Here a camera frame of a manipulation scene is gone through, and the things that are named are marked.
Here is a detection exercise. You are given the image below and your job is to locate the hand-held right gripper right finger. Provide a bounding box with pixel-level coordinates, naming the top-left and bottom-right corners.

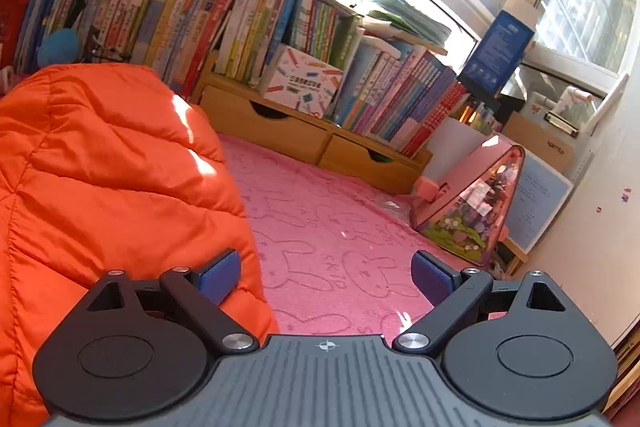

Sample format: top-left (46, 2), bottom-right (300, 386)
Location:
top-left (391, 249), bottom-right (568, 356)

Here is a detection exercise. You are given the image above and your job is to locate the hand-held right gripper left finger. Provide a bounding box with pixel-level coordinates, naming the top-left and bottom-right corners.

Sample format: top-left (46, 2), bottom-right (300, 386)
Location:
top-left (84, 248), bottom-right (260, 354)

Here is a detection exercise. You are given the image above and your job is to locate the orange hooded puffer jacket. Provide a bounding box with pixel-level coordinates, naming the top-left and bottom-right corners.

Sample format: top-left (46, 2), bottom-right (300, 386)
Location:
top-left (0, 63), bottom-right (281, 427)

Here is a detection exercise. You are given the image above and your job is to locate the clear plastic bag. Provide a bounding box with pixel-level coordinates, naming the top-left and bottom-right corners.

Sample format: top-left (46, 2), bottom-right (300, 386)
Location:
top-left (375, 194), bottom-right (416, 218)

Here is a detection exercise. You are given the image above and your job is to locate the pink triangular toy case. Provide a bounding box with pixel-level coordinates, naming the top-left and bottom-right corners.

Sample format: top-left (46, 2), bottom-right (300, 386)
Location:
top-left (412, 132), bottom-right (526, 268)

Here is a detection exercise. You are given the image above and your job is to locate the pink rabbit print blanket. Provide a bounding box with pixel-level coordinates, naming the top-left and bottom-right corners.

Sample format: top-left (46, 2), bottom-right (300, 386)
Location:
top-left (217, 132), bottom-right (506, 338)

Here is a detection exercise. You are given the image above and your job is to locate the white framed board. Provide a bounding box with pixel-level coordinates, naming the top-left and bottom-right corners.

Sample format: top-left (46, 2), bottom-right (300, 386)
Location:
top-left (505, 152), bottom-right (576, 253)

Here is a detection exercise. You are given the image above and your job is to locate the wooden desktop drawer shelf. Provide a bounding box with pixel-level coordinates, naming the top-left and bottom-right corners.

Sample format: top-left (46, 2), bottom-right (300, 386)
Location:
top-left (192, 52), bottom-right (433, 195)

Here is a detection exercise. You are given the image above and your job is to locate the brown cardboard box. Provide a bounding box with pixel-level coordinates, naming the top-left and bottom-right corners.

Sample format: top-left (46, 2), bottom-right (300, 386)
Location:
top-left (502, 112), bottom-right (576, 175)

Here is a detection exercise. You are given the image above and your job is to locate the row of slim children's books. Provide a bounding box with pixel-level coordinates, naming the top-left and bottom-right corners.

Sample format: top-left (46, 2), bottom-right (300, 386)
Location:
top-left (215, 0), bottom-right (471, 158)

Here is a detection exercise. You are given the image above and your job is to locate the white box with colourful print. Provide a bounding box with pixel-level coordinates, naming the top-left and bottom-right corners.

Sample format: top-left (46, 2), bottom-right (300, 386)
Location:
top-left (260, 44), bottom-right (346, 118)

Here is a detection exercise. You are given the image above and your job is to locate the blue cardboard box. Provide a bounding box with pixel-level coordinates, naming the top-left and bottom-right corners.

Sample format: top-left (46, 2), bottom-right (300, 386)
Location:
top-left (457, 0), bottom-right (538, 98)

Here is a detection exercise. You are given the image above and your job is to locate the stack of green folders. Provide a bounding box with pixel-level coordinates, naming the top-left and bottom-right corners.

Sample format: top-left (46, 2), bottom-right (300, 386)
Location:
top-left (367, 0), bottom-right (453, 48)

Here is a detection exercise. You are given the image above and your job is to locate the row of tall picture books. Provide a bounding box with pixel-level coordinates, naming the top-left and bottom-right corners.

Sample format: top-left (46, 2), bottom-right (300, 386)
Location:
top-left (15, 0), bottom-right (236, 98)

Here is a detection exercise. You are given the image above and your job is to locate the blue plush ball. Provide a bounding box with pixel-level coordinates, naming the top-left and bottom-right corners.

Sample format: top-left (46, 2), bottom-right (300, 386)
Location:
top-left (37, 29), bottom-right (81, 68)

